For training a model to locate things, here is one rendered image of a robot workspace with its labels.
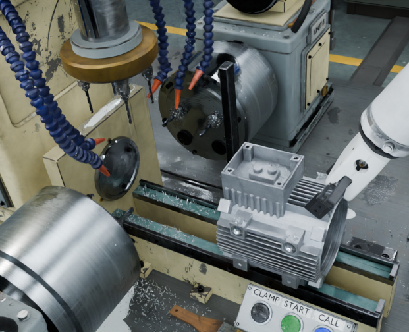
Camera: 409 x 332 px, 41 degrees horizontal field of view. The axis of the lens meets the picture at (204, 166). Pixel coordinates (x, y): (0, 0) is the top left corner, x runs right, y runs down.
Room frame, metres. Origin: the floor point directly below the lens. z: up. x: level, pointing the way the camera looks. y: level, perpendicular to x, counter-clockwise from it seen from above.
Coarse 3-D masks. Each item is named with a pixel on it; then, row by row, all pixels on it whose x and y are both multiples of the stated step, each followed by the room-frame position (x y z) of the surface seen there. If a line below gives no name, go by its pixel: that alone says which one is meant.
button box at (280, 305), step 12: (252, 288) 0.54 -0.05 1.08; (264, 288) 0.56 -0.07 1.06; (252, 300) 0.53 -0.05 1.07; (264, 300) 0.52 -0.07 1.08; (276, 300) 0.51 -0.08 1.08; (288, 300) 0.51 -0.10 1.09; (240, 312) 0.52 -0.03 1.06; (276, 312) 0.50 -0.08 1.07; (288, 312) 0.50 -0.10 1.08; (300, 312) 0.49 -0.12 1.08; (312, 312) 0.48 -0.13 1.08; (324, 312) 0.48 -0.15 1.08; (240, 324) 0.50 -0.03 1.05; (252, 324) 0.50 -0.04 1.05; (264, 324) 0.49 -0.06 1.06; (276, 324) 0.49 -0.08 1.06; (312, 324) 0.47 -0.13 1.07; (324, 324) 0.47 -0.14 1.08; (336, 324) 0.46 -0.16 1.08; (348, 324) 0.46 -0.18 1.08
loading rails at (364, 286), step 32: (160, 192) 0.99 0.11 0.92; (128, 224) 0.88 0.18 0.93; (160, 224) 0.88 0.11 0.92; (192, 224) 0.91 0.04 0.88; (160, 256) 0.84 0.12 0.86; (192, 256) 0.79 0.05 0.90; (224, 256) 0.75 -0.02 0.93; (352, 256) 0.72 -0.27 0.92; (192, 288) 0.77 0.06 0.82; (224, 288) 0.75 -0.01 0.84; (288, 288) 0.66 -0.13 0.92; (320, 288) 0.65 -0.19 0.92; (352, 288) 0.69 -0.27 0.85; (384, 288) 0.66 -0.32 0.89; (352, 320) 0.59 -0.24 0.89
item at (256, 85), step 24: (216, 48) 1.20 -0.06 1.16; (240, 48) 1.20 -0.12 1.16; (192, 72) 1.10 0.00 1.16; (216, 72) 1.09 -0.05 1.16; (240, 72) 1.11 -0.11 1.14; (264, 72) 1.15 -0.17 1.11; (168, 96) 1.14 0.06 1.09; (192, 96) 1.10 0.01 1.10; (216, 96) 1.06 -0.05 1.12; (240, 96) 1.05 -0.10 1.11; (264, 96) 1.11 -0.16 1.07; (168, 120) 1.07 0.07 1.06; (192, 120) 1.10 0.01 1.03; (216, 120) 1.03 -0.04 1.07; (240, 120) 1.03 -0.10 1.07; (264, 120) 1.11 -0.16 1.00; (192, 144) 1.11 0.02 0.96; (216, 144) 1.06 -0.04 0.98; (240, 144) 1.03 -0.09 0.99
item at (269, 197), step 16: (240, 160) 0.82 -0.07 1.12; (256, 160) 0.82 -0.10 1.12; (272, 160) 0.81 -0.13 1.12; (288, 160) 0.79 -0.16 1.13; (224, 176) 0.75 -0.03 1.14; (240, 176) 0.78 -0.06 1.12; (256, 176) 0.76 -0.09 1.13; (272, 176) 0.75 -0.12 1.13; (288, 176) 0.76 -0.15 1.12; (224, 192) 0.76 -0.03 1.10; (240, 192) 0.74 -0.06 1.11; (256, 192) 0.72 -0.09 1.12; (272, 192) 0.70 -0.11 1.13; (288, 192) 0.71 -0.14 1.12; (256, 208) 0.72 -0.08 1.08; (272, 208) 0.70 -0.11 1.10
